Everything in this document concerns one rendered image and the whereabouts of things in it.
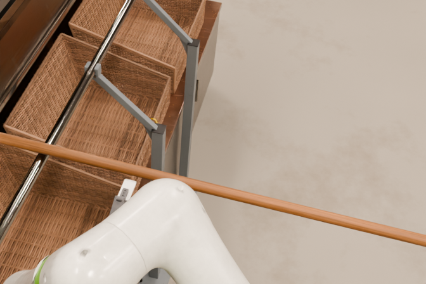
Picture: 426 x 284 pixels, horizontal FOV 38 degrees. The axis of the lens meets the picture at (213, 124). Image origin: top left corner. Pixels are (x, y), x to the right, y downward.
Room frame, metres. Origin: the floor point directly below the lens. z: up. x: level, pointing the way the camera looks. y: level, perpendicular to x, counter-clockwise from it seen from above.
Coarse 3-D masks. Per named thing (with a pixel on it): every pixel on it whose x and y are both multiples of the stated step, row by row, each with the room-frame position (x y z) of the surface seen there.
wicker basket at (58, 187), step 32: (0, 160) 1.36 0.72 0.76; (32, 160) 1.37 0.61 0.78; (0, 192) 1.29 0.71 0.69; (32, 192) 1.37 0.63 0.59; (64, 192) 1.36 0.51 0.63; (96, 192) 1.35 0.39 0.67; (32, 224) 1.24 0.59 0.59; (64, 224) 1.25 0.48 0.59; (96, 224) 1.27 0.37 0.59; (0, 256) 1.09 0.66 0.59; (32, 256) 1.11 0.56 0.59
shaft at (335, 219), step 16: (16, 144) 1.08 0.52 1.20; (32, 144) 1.08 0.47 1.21; (48, 144) 1.09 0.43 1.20; (80, 160) 1.06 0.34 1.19; (96, 160) 1.06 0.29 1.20; (112, 160) 1.06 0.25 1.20; (144, 176) 1.03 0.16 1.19; (160, 176) 1.03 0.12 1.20; (176, 176) 1.03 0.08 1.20; (208, 192) 1.01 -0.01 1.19; (224, 192) 1.00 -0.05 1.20; (240, 192) 1.01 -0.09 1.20; (272, 208) 0.98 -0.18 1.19; (288, 208) 0.98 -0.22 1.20; (304, 208) 0.98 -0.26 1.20; (336, 224) 0.96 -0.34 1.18; (352, 224) 0.95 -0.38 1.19; (368, 224) 0.96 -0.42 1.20; (400, 240) 0.93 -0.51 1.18; (416, 240) 0.93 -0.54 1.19
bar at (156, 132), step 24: (144, 0) 1.93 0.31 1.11; (120, 24) 1.69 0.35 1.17; (168, 24) 1.91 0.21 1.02; (192, 48) 1.89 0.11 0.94; (96, 72) 1.44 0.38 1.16; (192, 72) 1.89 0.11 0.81; (72, 96) 1.31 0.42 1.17; (120, 96) 1.44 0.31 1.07; (192, 96) 1.89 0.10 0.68; (144, 120) 1.43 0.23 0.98; (192, 120) 1.91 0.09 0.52; (24, 192) 0.95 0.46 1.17; (0, 240) 0.80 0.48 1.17
